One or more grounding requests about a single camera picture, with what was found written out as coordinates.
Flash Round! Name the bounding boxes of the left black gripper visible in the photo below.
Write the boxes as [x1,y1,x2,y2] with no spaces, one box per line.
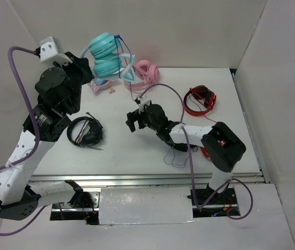
[50,51,94,114]

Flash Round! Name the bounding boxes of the teal cat ear headphones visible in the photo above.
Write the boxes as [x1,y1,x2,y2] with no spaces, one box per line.
[80,32,136,82]

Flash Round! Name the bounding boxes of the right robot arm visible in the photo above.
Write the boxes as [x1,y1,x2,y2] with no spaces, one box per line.
[126,104,246,208]

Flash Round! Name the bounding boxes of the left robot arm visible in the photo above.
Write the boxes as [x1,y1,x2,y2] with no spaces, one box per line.
[0,52,94,221]

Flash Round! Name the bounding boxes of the pink blue cat headphones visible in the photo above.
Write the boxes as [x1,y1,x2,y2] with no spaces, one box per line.
[87,79,115,94]

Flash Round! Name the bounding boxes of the red black headphones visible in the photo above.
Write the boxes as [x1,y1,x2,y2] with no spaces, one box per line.
[183,85,217,123]

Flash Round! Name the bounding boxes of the red white headphones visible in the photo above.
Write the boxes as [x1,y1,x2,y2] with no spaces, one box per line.
[201,147,210,160]

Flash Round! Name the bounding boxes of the black headset with microphone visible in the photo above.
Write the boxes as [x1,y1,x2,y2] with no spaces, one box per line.
[67,112,103,151]

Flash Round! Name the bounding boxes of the pink gaming headset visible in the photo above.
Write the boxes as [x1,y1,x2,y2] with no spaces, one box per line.
[124,60,160,93]

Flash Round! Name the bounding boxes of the white foil-covered panel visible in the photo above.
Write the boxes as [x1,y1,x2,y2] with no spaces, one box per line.
[99,187,193,225]

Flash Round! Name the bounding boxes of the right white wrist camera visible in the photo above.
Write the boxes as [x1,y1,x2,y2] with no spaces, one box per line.
[134,94,151,113]

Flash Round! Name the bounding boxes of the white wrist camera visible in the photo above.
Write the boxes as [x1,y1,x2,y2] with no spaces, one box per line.
[40,36,72,67]
[134,94,151,113]

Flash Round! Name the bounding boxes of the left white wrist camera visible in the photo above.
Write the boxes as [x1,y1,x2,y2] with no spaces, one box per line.
[40,36,72,67]

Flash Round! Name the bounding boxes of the aluminium rail frame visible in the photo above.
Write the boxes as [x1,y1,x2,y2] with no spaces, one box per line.
[31,68,264,187]

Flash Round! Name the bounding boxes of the black headphones with blue cable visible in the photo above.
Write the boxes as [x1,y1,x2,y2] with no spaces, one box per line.
[165,141,196,152]

